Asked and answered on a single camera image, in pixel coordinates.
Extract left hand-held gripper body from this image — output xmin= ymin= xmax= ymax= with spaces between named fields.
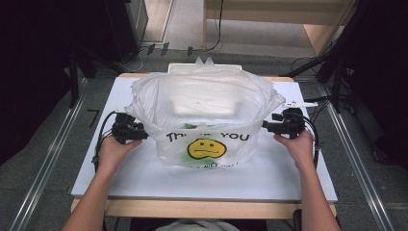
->
xmin=111 ymin=109 xmax=140 ymax=144

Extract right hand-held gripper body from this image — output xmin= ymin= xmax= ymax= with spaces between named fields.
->
xmin=271 ymin=100 xmax=319 ymax=140

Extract white smiley face plastic bag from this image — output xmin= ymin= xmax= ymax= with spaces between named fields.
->
xmin=124 ymin=57 xmax=287 ymax=169

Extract white plastic bin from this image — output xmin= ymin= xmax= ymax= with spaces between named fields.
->
xmin=167 ymin=63 xmax=242 ymax=75

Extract person's left hand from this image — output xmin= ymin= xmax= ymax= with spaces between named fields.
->
xmin=96 ymin=135 xmax=143 ymax=174

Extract person's right hand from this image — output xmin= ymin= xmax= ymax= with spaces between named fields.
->
xmin=272 ymin=129 xmax=316 ymax=171

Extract black tripod stand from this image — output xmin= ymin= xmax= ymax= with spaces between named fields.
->
xmin=280 ymin=0 xmax=359 ymax=114

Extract black metal stand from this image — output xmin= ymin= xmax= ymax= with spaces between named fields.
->
xmin=67 ymin=47 xmax=97 ymax=109

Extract black cabinet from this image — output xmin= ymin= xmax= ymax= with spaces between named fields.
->
xmin=104 ymin=0 xmax=149 ymax=64

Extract wooden table with white top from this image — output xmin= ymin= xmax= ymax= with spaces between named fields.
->
xmin=70 ymin=71 xmax=339 ymax=220

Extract person's grey shirt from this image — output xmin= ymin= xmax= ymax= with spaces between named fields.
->
xmin=155 ymin=218 xmax=240 ymax=231

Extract black curtain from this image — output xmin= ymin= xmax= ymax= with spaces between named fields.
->
xmin=340 ymin=0 xmax=408 ymax=167
xmin=0 ymin=0 xmax=110 ymax=167

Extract light wooden desk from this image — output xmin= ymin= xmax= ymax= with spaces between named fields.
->
xmin=202 ymin=0 xmax=359 ymax=57

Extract left hand-held gripper black cable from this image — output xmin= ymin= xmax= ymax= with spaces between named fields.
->
xmin=91 ymin=110 xmax=117 ymax=171

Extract hand-held gripper black cable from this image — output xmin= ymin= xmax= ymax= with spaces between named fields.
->
xmin=301 ymin=114 xmax=321 ymax=169
xmin=91 ymin=110 xmax=117 ymax=171

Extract right hand-held gripper black cable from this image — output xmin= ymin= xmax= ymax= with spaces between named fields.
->
xmin=301 ymin=114 xmax=321 ymax=169

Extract black floor cables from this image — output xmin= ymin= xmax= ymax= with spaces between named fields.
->
xmin=302 ymin=94 xmax=338 ymax=124

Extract white floor cable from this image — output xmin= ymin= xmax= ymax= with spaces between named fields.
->
xmin=121 ymin=47 xmax=143 ymax=72

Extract metal floor rail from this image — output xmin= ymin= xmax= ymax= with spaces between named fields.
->
xmin=9 ymin=78 xmax=89 ymax=231
xmin=316 ymin=83 xmax=395 ymax=231

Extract black hanging cable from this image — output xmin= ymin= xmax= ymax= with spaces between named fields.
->
xmin=205 ymin=0 xmax=224 ymax=52

